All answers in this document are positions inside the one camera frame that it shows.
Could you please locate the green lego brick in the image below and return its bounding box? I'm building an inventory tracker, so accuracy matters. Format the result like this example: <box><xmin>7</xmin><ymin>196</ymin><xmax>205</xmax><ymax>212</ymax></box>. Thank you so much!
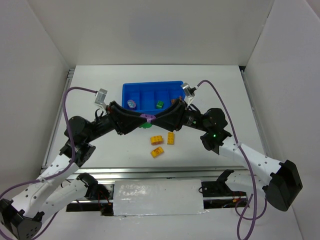
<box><xmin>156</xmin><ymin>100</ymin><xmax>164</xmax><ymax>109</ymax></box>

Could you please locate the purple flower lego piece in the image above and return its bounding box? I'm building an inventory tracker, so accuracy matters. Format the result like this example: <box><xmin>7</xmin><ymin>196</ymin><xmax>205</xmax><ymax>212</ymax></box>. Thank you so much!
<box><xmin>127</xmin><ymin>99</ymin><xmax>137</xmax><ymax>110</ymax></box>

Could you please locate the purple lego brick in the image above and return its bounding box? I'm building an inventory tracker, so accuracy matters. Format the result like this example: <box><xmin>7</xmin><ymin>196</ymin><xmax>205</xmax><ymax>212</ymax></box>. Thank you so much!
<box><xmin>140</xmin><ymin>114</ymin><xmax>156</xmax><ymax>124</ymax></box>

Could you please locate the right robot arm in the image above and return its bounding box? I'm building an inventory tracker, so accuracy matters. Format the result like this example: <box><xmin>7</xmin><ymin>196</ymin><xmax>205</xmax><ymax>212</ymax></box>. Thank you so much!
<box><xmin>151</xmin><ymin>99</ymin><xmax>303</xmax><ymax>212</ymax></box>

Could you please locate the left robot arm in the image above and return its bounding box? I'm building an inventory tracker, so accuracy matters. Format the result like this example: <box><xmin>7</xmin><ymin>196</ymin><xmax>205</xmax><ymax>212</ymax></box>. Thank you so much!
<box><xmin>0</xmin><ymin>101</ymin><xmax>147</xmax><ymax>240</ymax></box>

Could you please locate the yellow lego plate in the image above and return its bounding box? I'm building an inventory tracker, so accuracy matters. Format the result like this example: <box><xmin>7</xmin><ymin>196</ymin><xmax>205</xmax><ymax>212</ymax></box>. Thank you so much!
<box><xmin>167</xmin><ymin>132</ymin><xmax>175</xmax><ymax>145</ymax></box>

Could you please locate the yellow lego brick upper left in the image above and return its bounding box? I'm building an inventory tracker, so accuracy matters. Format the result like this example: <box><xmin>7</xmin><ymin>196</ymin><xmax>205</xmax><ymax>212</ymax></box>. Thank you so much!
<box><xmin>150</xmin><ymin>135</ymin><xmax>164</xmax><ymax>145</ymax></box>

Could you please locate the yellow lego brick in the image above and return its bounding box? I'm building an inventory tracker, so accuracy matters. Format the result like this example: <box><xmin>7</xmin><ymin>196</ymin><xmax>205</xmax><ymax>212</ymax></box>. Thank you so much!
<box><xmin>150</xmin><ymin>135</ymin><xmax>164</xmax><ymax>145</ymax></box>
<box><xmin>150</xmin><ymin>146</ymin><xmax>164</xmax><ymax>158</ymax></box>

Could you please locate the blue divided plastic bin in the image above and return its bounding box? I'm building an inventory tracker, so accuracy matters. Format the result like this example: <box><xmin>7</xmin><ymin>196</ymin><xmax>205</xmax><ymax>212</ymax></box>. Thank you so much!
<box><xmin>122</xmin><ymin>80</ymin><xmax>185</xmax><ymax>115</ymax></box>

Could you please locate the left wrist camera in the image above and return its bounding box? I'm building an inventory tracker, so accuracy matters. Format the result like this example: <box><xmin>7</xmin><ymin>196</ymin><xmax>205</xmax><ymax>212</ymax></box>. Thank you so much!
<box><xmin>94</xmin><ymin>88</ymin><xmax>108</xmax><ymax>110</ymax></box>

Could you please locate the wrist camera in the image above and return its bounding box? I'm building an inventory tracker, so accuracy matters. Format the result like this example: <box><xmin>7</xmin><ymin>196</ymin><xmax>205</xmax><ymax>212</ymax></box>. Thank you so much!
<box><xmin>94</xmin><ymin>88</ymin><xmax>108</xmax><ymax>110</ymax></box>
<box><xmin>181</xmin><ymin>83</ymin><xmax>198</xmax><ymax>106</ymax></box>

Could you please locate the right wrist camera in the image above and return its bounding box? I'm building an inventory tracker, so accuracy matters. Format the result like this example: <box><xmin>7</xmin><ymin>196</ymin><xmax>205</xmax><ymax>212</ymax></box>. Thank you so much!
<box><xmin>181</xmin><ymin>83</ymin><xmax>198</xmax><ymax>106</ymax></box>

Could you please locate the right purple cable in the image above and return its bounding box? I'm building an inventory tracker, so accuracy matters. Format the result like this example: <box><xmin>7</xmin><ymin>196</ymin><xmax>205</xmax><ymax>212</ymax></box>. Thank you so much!
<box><xmin>196</xmin><ymin>79</ymin><xmax>268</xmax><ymax>240</ymax></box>

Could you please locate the purple cable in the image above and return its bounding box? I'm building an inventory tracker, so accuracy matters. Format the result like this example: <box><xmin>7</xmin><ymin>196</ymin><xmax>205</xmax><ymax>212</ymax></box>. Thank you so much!
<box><xmin>196</xmin><ymin>79</ymin><xmax>268</xmax><ymax>240</ymax></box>
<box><xmin>0</xmin><ymin>86</ymin><xmax>100</xmax><ymax>240</ymax></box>

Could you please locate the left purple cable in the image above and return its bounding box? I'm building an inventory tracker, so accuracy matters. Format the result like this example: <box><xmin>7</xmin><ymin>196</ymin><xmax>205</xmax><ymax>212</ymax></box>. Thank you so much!
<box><xmin>0</xmin><ymin>86</ymin><xmax>100</xmax><ymax>240</ymax></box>

